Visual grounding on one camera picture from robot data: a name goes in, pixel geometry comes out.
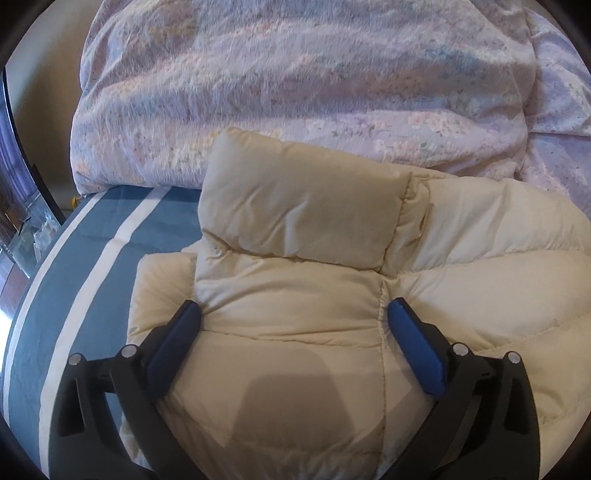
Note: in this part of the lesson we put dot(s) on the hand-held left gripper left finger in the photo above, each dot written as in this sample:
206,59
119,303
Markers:
173,346

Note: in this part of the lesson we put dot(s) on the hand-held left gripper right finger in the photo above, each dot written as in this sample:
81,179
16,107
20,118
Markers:
415,344

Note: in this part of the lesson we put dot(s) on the cream puffer jacket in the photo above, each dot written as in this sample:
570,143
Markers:
323,277

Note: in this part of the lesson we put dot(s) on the blue white striped bed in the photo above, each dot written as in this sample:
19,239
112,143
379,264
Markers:
83,277

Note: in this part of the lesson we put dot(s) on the glass television stand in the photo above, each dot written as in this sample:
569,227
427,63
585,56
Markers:
27,249

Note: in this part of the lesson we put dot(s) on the flat screen television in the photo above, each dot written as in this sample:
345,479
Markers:
23,152

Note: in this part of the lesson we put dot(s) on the lilac floral quilt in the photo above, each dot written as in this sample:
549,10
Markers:
563,115
300,83

